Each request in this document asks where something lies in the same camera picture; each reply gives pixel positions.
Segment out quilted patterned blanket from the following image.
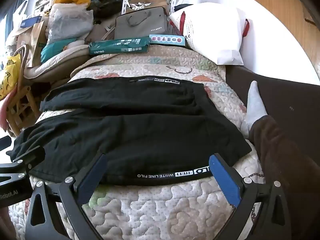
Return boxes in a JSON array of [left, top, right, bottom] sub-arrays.
[[7, 44, 266, 240]]

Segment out dark green bag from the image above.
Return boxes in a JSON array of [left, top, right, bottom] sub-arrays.
[[87, 0, 126, 18]]

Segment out grey flat box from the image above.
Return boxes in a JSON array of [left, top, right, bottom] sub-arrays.
[[114, 6, 171, 41]]

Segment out brown paper bag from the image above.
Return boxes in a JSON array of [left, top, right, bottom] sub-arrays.
[[26, 20, 48, 68]]

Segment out white tote bag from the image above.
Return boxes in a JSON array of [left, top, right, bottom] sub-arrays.
[[12, 0, 31, 31]]

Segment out dark brown bed board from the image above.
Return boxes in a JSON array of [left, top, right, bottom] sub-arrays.
[[225, 65, 320, 137]]

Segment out beige cushion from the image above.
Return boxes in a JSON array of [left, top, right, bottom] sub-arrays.
[[23, 40, 91, 80]]

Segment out teal cardboard box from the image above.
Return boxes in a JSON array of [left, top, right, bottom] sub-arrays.
[[89, 36, 150, 56]]

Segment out white sheet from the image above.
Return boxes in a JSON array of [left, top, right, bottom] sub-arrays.
[[189, 0, 320, 86]]

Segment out black pants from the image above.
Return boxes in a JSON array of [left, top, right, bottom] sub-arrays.
[[10, 76, 252, 187]]

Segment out yellow printed plastic bag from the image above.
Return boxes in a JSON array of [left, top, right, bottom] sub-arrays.
[[0, 54, 22, 101]]

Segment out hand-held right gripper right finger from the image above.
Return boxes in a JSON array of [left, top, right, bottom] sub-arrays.
[[209, 153, 293, 240]]

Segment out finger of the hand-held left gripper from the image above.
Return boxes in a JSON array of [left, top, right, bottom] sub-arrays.
[[12, 145, 46, 173], [0, 135, 12, 152]]

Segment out white paper bag red handles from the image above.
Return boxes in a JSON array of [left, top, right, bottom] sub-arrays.
[[169, 4, 251, 66]]

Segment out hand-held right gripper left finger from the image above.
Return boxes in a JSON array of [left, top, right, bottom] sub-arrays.
[[25, 152, 108, 240]]

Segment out person's brown trouser leg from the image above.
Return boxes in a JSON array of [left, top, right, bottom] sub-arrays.
[[248, 115, 320, 240]]

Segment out brown cardboard box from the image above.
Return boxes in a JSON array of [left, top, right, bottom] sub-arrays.
[[127, 0, 171, 13]]

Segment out teal soft packet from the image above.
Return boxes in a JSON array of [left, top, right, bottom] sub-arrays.
[[40, 38, 78, 63]]

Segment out light blue box with shapes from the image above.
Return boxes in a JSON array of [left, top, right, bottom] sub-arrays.
[[149, 34, 186, 47]]

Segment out person's grey socked foot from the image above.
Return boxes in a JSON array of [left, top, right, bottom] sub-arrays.
[[240, 80, 268, 133]]

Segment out clear bag of grey cloth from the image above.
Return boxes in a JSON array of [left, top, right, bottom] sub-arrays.
[[47, 3, 94, 43]]

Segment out wooden chair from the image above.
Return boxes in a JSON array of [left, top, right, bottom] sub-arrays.
[[5, 44, 42, 137]]

